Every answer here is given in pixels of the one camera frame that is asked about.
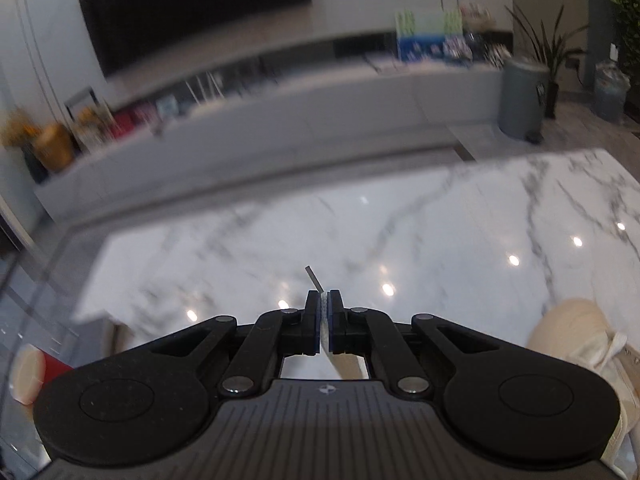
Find grey trash bin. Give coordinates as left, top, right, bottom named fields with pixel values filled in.
left=500, top=57, right=551, bottom=141

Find picture frame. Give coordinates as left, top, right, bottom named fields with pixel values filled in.
left=65, top=87, right=98, bottom=121

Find red and white box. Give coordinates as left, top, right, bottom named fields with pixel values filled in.
left=12, top=347, right=76, bottom=406

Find long-leaf potted plant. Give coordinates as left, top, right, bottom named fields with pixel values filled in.
left=505, top=5, right=588, bottom=118

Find white router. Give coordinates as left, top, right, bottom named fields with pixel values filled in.
left=185, top=72, right=223, bottom=103

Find small photo cards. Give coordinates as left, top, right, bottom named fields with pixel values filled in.
left=442, top=35, right=471, bottom=61

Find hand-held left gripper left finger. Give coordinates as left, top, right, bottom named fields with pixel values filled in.
left=150, top=290, right=321, bottom=397

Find grey television console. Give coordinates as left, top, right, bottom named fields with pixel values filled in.
left=32, top=60, right=506, bottom=221

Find cream canvas shoe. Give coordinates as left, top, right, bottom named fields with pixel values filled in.
left=527, top=297, right=640, bottom=478

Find plastic water jug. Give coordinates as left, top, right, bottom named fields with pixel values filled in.
left=595, top=60, right=631, bottom=123

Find black television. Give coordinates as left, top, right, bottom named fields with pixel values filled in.
left=75, top=0, right=313, bottom=78

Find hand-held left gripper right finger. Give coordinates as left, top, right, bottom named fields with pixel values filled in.
left=327, top=290, right=496, bottom=397

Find blue and green painting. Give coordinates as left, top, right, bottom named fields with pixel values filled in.
left=395, top=7, right=463, bottom=61

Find yellow flowers in dark vase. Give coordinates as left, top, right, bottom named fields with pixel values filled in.
left=0, top=107, right=51, bottom=183

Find golden vase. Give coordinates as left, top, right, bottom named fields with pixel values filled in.
left=37, top=122, right=76, bottom=171

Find white shoelace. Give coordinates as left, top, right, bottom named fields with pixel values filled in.
left=304, top=265, right=333, bottom=351

